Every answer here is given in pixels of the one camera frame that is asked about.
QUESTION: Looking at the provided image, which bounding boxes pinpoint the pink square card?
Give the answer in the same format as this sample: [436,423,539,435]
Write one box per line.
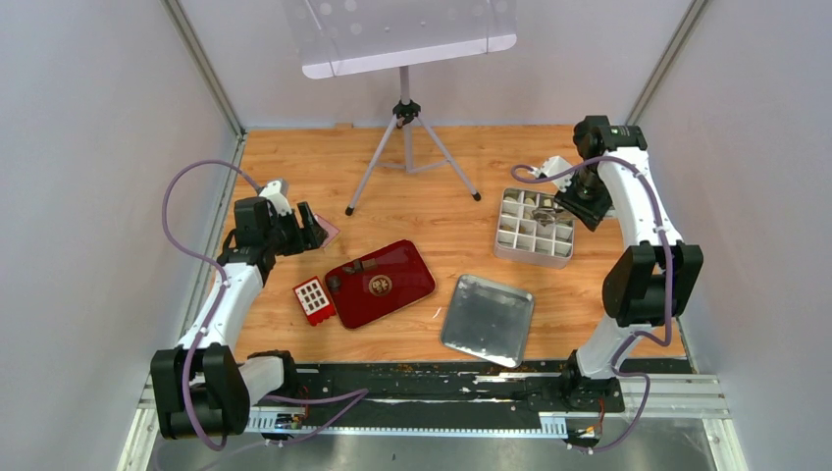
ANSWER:
[314,213,340,249]

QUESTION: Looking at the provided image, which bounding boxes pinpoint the steel tongs with white hinge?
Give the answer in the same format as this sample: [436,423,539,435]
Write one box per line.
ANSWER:
[531,206,576,227]

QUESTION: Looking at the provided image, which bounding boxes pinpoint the divided silver tin box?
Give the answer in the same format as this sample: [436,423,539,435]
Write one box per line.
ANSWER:
[494,187,575,269]

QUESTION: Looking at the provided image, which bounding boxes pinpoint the dark red chocolate tray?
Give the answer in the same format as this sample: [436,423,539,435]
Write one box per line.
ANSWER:
[324,239,437,330]

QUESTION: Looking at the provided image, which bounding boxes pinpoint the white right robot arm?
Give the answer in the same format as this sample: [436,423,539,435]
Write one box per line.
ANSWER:
[555,115,703,401]

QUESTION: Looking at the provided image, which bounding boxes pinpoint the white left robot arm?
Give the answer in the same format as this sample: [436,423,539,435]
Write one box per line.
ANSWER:
[150,196,328,440]

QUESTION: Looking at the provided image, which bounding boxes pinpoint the dark chocolate piece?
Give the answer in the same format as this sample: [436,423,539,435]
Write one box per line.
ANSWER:
[341,258,378,274]

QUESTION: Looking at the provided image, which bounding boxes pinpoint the red grid mould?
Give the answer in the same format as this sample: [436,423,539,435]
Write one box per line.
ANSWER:
[292,277,337,326]

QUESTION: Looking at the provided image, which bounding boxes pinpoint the grey tripod stand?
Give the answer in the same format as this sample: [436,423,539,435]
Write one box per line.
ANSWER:
[344,66,482,217]

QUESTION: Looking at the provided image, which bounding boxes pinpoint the silver tin lid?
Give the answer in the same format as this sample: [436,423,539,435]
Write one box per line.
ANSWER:
[441,274,535,368]

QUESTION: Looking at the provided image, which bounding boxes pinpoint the clear acrylic panel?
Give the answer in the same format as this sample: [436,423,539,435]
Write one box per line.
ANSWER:
[281,0,518,79]

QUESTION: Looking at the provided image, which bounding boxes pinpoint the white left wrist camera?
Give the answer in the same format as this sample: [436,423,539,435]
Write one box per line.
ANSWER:
[257,179,292,216]

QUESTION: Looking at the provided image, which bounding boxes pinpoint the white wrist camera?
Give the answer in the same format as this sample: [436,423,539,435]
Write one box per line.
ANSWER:
[533,156,575,191]
[257,179,292,216]

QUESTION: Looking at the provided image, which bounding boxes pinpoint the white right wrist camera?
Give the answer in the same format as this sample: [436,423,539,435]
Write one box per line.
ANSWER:
[533,156,575,191]

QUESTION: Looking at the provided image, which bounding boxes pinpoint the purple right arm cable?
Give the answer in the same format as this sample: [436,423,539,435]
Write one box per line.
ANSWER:
[510,154,675,454]

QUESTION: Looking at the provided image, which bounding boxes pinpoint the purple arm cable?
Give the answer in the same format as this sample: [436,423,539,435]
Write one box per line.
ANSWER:
[161,159,371,453]
[510,154,675,454]

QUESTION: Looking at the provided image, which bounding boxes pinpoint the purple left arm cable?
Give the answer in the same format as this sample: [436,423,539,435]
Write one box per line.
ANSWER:
[161,159,371,453]

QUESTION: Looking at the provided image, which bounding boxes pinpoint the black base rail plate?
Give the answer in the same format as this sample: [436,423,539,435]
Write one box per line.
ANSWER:
[297,359,625,431]

